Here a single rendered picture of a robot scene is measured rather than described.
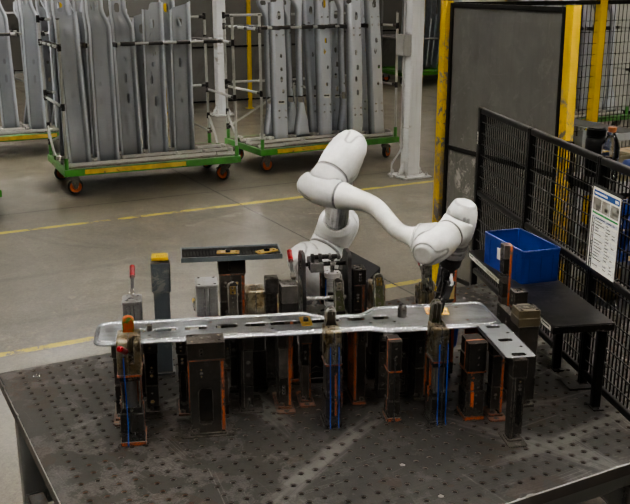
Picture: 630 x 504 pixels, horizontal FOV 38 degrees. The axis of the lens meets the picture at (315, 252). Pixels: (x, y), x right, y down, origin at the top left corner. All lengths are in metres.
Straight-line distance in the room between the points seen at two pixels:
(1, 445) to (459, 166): 3.34
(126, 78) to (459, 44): 5.11
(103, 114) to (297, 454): 7.27
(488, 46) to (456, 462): 3.45
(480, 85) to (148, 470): 3.76
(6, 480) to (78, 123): 5.95
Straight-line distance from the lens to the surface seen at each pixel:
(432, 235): 2.86
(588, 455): 3.05
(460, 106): 6.12
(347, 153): 3.31
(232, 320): 3.17
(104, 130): 9.85
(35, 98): 12.20
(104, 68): 9.83
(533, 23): 5.54
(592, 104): 7.20
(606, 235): 3.24
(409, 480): 2.81
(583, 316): 3.25
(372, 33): 11.31
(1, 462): 4.54
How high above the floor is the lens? 2.13
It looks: 17 degrees down
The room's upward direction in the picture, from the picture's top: straight up
